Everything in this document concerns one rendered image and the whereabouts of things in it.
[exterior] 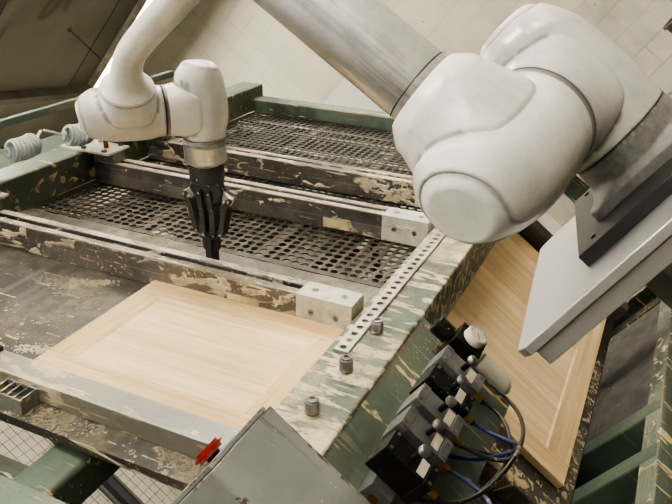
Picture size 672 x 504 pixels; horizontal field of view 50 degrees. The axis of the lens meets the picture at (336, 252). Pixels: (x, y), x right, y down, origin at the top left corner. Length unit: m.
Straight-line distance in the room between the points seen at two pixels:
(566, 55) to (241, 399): 0.75
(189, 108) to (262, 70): 5.65
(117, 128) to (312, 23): 0.63
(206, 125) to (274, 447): 0.83
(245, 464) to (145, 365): 0.63
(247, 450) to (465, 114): 0.44
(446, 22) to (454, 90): 5.74
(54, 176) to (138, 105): 0.88
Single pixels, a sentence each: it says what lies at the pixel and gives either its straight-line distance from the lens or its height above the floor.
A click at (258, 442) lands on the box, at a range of 0.80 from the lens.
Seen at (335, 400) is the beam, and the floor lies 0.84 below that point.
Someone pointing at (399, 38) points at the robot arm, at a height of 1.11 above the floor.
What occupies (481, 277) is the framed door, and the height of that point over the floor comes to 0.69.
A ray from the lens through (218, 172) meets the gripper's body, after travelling 1.53.
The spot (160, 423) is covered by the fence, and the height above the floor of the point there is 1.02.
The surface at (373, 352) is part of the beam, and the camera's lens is 1.32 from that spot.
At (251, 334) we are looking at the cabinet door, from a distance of 1.44.
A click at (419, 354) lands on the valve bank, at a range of 1.37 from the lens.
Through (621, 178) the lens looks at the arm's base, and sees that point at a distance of 1.02.
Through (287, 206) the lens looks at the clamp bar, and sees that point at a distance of 1.96.
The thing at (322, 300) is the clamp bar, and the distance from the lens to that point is 1.44.
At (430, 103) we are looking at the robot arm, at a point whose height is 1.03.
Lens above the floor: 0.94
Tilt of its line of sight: 3 degrees up
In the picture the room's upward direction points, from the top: 47 degrees counter-clockwise
